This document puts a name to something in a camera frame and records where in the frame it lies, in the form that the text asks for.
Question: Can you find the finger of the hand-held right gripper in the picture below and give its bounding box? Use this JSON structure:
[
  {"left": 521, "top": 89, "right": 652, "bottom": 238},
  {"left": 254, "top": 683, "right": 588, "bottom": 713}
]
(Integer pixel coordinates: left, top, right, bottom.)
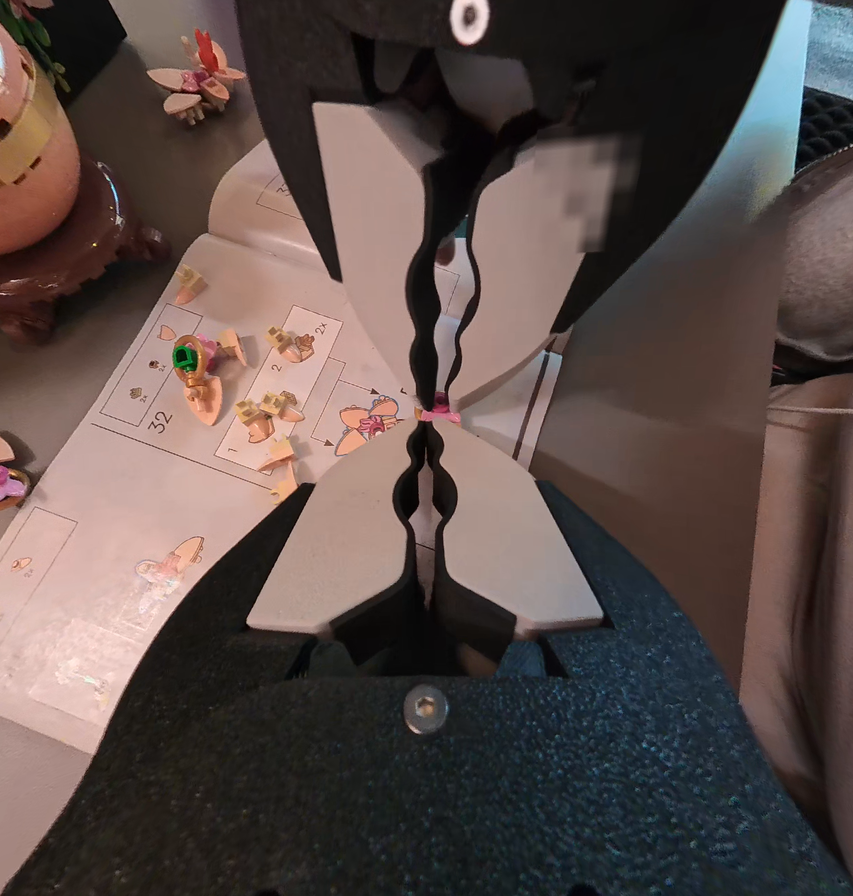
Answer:
[
  {"left": 449, "top": 150, "right": 587, "bottom": 415},
  {"left": 313, "top": 98, "right": 444, "bottom": 414}
]

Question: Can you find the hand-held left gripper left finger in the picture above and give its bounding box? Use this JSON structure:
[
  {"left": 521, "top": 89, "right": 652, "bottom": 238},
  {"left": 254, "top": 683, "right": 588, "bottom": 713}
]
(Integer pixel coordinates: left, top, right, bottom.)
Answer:
[{"left": 247, "top": 422, "right": 427, "bottom": 666}]

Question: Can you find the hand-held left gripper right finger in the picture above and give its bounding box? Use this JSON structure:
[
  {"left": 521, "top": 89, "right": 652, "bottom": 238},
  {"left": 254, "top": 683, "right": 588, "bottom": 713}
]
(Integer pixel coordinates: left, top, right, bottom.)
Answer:
[{"left": 430, "top": 423, "right": 604, "bottom": 662}]

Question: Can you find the grey desk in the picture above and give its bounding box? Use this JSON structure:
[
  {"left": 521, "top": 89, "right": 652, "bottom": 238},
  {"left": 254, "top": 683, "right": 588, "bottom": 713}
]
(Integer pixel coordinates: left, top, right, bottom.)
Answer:
[{"left": 0, "top": 0, "right": 812, "bottom": 896}]

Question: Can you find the black mesh chair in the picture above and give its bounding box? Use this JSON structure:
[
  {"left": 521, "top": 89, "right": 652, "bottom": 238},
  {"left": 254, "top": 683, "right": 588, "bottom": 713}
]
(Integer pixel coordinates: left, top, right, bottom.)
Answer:
[{"left": 797, "top": 87, "right": 853, "bottom": 169}]

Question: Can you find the assembled brick orchid flower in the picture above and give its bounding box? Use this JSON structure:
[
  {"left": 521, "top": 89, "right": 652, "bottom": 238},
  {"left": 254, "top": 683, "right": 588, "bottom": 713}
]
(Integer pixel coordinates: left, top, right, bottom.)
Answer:
[{"left": 146, "top": 28, "right": 247, "bottom": 127}]

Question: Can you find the brick instruction booklet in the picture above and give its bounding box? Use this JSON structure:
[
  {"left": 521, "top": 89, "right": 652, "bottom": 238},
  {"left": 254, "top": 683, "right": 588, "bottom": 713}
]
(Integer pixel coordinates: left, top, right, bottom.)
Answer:
[{"left": 0, "top": 140, "right": 567, "bottom": 753}]

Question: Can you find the person in beige hoodie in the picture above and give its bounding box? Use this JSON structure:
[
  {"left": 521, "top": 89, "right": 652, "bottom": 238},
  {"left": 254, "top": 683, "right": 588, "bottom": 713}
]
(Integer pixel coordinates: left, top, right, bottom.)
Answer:
[{"left": 738, "top": 140, "right": 853, "bottom": 896}]

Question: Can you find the dark box with flower print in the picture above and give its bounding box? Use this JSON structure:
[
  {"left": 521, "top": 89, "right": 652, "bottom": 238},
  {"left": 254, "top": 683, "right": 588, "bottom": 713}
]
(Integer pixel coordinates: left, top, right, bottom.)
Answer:
[{"left": 6, "top": 0, "right": 128, "bottom": 106}]

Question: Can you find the white cord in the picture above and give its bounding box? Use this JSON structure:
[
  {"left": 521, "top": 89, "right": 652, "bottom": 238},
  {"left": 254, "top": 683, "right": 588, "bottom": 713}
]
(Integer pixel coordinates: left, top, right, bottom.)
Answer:
[{"left": 769, "top": 399, "right": 853, "bottom": 421}]

